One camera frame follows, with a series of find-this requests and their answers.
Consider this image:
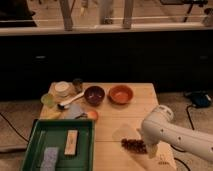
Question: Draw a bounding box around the dark purple grape bunch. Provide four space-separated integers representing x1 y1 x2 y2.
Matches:
121 138 147 154

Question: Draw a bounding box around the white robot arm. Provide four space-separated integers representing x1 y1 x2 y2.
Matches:
140 105 213 163

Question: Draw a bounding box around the red bowl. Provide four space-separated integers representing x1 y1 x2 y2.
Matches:
108 85 134 105

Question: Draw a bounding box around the dark purple bowl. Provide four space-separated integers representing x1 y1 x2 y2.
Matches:
84 86 105 106

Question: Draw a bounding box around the orange peach fruit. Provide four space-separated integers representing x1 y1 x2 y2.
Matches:
87 110 98 121

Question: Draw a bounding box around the dark blue floor device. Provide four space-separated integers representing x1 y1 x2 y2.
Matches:
184 91 212 108

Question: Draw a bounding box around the wooden block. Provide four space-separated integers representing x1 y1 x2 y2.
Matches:
64 130 78 155

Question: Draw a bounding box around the grey folded cloth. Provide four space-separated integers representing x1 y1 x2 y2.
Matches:
65 104 85 119

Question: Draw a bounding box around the white plastic spoon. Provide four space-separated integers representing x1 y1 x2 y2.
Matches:
58 92 84 109

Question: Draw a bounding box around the dark small jar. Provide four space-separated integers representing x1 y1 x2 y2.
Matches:
72 78 83 93

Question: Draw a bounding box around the blue grey sponge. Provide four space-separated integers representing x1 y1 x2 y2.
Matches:
40 147 59 171

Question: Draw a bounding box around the green plastic tray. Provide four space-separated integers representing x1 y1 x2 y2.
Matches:
20 119 95 171

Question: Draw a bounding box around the white round container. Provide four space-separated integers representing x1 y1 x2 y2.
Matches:
54 81 70 97

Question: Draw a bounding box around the black cable right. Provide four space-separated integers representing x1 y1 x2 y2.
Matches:
170 103 201 171

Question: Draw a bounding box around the black cable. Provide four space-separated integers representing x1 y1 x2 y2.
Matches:
0 112 30 144
170 103 201 171

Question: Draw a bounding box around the black cable left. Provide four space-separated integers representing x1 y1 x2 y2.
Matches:
0 112 30 144

